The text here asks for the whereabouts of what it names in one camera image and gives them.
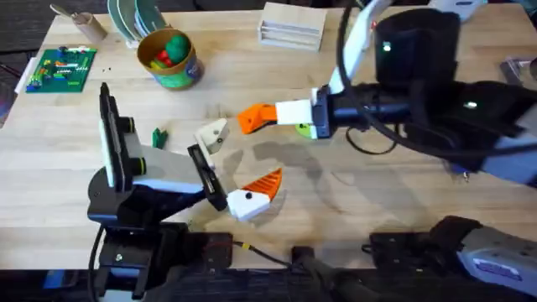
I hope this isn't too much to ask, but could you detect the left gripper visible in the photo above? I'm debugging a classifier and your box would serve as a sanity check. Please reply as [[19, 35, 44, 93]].
[[86, 117, 284, 226]]

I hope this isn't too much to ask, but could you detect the orange ribbed wedge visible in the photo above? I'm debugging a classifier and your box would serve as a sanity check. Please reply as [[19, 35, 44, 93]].
[[237, 107, 270, 136]]

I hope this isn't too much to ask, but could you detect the green toy vegetable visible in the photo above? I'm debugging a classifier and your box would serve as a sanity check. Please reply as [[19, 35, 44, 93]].
[[151, 127, 169, 150]]

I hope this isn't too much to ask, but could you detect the blue electric screwdriver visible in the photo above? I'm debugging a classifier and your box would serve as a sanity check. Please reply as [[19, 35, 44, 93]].
[[449, 162, 472, 183]]

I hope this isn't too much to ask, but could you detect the green disc with holes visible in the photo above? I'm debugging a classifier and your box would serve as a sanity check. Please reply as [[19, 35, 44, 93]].
[[295, 122, 315, 140]]

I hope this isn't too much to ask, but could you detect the white and blue tool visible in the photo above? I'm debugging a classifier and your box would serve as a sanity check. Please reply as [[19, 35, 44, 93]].
[[427, 0, 488, 23]]

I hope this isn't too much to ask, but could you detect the right wrist upright plate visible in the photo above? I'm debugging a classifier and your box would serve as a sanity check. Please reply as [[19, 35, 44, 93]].
[[328, 0, 394, 96]]

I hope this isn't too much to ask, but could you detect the wrist upright plate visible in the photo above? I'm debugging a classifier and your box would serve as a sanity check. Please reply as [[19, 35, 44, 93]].
[[328, 0, 394, 96], [98, 81, 136, 194]]

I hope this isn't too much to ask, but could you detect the pale wooden box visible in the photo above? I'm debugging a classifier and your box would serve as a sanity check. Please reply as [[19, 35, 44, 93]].
[[257, 1, 329, 53]]

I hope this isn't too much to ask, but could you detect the clear plastic box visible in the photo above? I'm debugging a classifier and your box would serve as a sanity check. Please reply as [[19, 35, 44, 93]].
[[498, 55, 537, 88]]

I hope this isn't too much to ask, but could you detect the brown tub with toys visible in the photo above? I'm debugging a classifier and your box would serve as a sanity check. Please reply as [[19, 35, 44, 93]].
[[136, 27, 206, 91]]

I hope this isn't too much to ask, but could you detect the left wrist upright plate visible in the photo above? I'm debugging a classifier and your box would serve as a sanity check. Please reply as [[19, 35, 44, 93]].
[[98, 81, 136, 194]]

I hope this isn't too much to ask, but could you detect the stack of green plates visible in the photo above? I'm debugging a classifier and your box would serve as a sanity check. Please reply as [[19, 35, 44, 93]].
[[106, 0, 168, 49]]

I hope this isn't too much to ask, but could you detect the green board with blocks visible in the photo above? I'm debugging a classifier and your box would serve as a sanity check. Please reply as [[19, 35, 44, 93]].
[[25, 45, 98, 95]]

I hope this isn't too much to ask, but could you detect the cardboard tube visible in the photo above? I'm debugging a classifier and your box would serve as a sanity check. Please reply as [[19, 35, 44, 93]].
[[70, 11, 108, 44]]

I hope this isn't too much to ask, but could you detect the white strip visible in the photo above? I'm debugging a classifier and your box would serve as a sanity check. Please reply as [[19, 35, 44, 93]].
[[13, 55, 39, 95]]

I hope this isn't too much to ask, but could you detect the wooden spoon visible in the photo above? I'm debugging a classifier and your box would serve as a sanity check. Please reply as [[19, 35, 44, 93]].
[[49, 3, 76, 21]]

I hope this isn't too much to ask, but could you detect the black cable with yellow band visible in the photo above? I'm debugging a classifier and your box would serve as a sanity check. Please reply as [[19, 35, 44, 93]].
[[232, 240, 295, 268]]

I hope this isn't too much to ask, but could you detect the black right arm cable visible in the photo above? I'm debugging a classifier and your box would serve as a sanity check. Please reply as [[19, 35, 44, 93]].
[[336, 0, 487, 161]]

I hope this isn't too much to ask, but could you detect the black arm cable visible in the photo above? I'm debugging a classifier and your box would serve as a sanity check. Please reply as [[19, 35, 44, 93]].
[[86, 225, 107, 302], [336, 0, 487, 161]]

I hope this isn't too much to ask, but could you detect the black rail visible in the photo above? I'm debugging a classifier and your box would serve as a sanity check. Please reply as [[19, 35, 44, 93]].
[[41, 268, 462, 302]]

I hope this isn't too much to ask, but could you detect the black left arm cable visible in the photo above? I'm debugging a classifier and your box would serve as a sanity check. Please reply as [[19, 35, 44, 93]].
[[86, 225, 107, 302]]

